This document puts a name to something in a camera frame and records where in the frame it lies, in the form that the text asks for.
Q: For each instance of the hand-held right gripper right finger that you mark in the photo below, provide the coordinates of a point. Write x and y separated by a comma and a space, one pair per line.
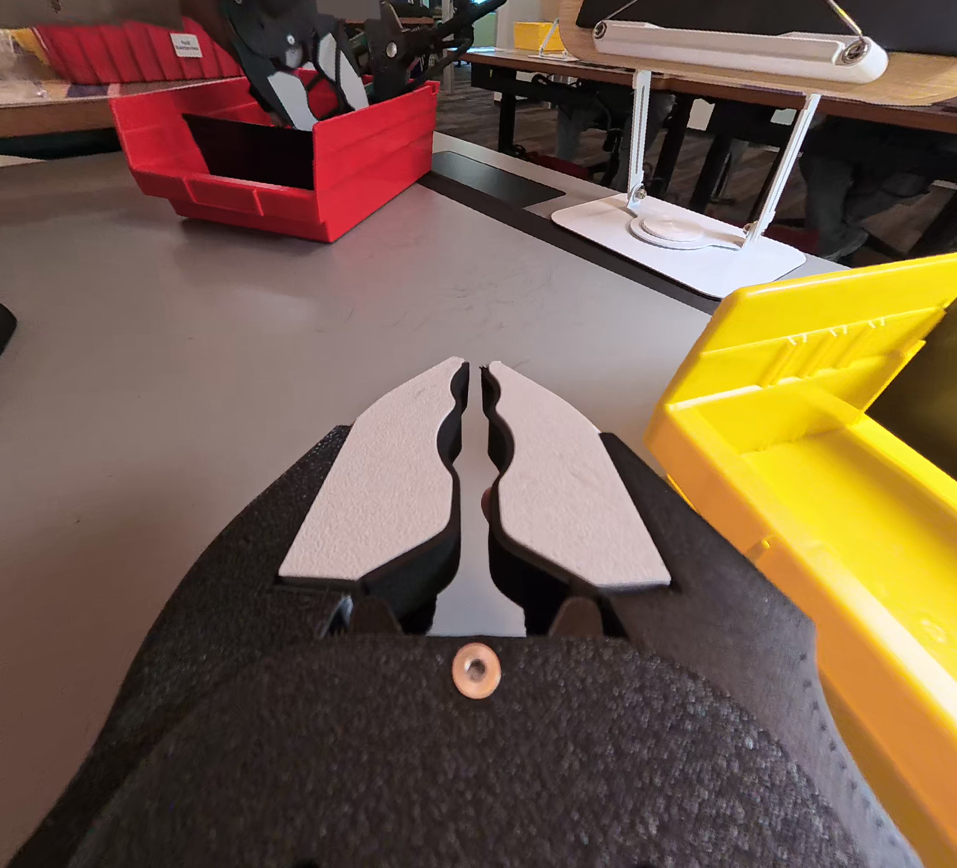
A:
576, 502

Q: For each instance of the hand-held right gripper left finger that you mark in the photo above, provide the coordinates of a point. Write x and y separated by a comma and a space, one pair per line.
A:
374, 494

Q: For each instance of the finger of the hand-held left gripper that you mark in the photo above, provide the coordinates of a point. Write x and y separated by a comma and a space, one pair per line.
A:
340, 72
293, 98

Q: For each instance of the red storage bin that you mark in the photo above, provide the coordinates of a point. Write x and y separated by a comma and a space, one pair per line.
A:
359, 158

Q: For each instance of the yellow storage bin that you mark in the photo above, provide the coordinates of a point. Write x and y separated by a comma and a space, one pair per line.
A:
822, 509

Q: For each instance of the wooden top office desk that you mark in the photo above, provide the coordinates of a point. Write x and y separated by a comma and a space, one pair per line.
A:
493, 63

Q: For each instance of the red ribbed bin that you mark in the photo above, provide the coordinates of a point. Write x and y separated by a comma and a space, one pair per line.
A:
112, 53

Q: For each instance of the small yellow box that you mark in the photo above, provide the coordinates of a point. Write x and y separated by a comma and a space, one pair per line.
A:
532, 35

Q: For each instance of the white tablet stand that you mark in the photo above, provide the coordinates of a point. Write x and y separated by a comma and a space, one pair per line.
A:
710, 262

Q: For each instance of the clear plastic bag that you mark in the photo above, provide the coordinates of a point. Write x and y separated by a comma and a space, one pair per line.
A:
15, 72

